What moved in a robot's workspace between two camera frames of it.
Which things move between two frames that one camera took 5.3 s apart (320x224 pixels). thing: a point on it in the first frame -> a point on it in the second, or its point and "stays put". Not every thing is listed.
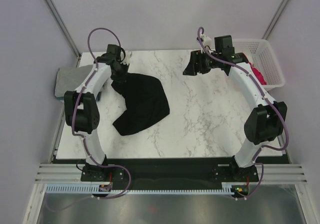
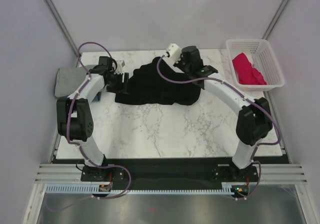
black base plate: (168, 173) stays put
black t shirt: (146, 102) -> (147, 87)
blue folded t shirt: (98, 96) stays put
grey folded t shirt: (68, 78) stays put
